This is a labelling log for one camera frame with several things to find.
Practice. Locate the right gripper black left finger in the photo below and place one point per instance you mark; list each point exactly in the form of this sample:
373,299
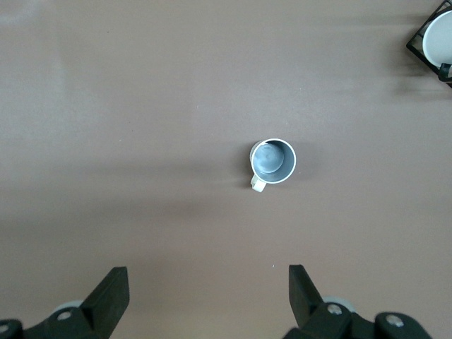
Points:
102,310

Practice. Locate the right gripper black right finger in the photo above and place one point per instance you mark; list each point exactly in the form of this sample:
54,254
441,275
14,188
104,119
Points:
307,310

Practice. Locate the beige cup with grey inside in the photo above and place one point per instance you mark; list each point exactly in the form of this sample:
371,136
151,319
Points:
272,162

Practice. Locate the white bowl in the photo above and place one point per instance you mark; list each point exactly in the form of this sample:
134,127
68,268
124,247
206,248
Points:
439,39

